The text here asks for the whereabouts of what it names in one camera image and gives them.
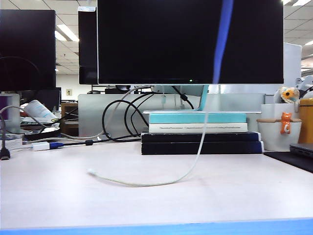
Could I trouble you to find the white charging cable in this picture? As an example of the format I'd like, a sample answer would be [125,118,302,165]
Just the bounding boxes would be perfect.
[87,0,235,188]

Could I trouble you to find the white book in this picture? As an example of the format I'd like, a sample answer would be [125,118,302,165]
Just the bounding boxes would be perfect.
[148,123,248,134]

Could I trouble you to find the teal book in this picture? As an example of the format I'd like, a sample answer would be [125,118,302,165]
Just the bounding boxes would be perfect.
[149,113,247,125]

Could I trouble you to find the black hardcover book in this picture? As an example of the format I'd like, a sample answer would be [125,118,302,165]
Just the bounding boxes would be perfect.
[141,131,261,143]
[141,141,264,155]

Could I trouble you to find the pale blue monitor stand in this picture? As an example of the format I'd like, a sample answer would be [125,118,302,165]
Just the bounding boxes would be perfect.
[142,84,262,115]

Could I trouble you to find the large black monitor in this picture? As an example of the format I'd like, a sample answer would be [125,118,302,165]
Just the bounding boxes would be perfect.
[97,0,285,85]

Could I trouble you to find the brown wooden cabinet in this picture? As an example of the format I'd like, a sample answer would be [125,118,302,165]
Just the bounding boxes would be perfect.
[61,102,79,137]

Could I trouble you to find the black monitor with sticker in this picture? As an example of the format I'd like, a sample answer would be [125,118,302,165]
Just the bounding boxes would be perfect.
[78,6,99,85]

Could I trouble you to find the small background monitor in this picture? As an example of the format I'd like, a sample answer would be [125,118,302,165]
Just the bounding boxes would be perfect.
[20,87,62,112]

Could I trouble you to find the white square cup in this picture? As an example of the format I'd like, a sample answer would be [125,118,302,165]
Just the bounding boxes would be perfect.
[260,103,301,120]

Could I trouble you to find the white mug with orange cat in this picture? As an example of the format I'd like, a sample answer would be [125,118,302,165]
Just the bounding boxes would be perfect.
[256,118,302,152]

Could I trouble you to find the black shallow dish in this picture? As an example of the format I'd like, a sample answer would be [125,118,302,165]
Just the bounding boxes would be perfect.
[24,127,62,141]

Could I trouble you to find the white adapter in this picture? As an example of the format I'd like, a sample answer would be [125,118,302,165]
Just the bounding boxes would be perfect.
[31,142,50,152]

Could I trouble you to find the white rolled booklet teal print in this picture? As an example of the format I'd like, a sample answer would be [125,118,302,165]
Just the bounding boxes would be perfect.
[23,99,59,121]

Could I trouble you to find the ceiling light panel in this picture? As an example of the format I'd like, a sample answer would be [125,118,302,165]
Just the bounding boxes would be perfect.
[55,23,80,43]

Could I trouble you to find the stacked magazines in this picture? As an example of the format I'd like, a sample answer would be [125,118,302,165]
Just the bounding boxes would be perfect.
[19,117,61,128]

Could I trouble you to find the orange cat figurine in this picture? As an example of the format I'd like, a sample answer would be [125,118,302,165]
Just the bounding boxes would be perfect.
[280,112,293,135]

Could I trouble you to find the white framed purple display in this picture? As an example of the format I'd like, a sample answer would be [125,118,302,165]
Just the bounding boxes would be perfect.
[0,94,21,134]

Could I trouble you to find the black desk mat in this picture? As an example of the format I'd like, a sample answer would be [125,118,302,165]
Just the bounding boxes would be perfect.
[263,151,313,174]

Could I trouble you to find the small white card box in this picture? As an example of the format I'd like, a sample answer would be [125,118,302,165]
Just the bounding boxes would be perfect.
[0,138,24,152]

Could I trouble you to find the black matte monitor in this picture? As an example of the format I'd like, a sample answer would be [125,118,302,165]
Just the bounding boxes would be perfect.
[0,9,57,92]

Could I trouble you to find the grey laptop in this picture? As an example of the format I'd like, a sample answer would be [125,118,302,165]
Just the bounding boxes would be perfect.
[289,143,313,159]

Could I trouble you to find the yellow canister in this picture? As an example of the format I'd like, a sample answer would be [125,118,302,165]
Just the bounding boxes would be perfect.
[298,97,313,144]

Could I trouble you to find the white plush figure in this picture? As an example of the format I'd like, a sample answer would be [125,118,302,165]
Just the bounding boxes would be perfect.
[294,75,313,99]

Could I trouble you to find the black monitor power cable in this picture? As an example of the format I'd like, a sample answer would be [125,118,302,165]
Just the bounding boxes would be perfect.
[171,85,195,110]

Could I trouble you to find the long grey cable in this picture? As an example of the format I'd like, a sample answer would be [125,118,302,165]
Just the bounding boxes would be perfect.
[60,85,155,141]

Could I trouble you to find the black looped cable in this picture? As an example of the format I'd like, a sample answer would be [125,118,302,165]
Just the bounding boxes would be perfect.
[101,92,158,142]

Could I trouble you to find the black cable blue VGA plug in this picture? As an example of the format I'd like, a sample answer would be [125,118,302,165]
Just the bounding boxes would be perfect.
[48,137,142,150]

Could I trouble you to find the sunflower plush keychain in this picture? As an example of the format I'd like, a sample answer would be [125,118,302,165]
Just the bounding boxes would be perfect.
[273,86,301,114]

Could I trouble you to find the short grey cable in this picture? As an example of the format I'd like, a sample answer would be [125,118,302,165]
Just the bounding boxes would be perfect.
[0,105,48,130]

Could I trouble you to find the black HDMI cable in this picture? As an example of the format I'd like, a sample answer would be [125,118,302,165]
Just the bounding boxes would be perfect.
[0,114,11,162]

